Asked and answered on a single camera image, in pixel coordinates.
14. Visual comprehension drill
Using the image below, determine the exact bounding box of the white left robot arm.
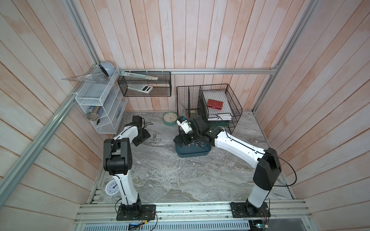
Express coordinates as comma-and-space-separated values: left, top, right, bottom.
103, 123, 144, 220

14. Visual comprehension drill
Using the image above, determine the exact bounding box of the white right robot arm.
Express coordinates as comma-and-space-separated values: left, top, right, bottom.
173, 127, 282, 220

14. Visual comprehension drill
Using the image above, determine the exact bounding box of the teal plastic storage box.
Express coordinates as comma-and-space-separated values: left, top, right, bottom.
175, 142, 212, 158

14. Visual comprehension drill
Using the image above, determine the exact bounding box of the green round clock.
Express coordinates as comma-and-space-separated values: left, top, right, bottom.
162, 112, 178, 126

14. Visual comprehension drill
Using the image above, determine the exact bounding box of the white calculator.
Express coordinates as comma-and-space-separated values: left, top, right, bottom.
128, 84, 153, 94

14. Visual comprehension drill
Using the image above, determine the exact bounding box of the white alarm clock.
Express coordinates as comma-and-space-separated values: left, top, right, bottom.
105, 179, 119, 196

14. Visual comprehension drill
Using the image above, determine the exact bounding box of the clear triangle ruler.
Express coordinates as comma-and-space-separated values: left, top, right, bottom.
62, 72, 110, 84

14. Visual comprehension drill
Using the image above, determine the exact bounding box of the grey round speaker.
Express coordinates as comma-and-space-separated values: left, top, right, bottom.
99, 61, 115, 77

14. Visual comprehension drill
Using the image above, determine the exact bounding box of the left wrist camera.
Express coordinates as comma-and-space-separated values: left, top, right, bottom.
131, 116, 145, 129

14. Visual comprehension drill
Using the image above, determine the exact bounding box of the black wire desk organizer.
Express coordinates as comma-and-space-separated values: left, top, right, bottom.
176, 84, 242, 134

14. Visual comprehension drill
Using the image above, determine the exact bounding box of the white wire mesh shelf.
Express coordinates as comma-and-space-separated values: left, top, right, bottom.
75, 66, 127, 134

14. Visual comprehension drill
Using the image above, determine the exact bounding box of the black wire wall basket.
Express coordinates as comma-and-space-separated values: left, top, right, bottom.
117, 71, 172, 97

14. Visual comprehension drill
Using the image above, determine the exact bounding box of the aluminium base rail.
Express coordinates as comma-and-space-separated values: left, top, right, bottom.
72, 200, 318, 231

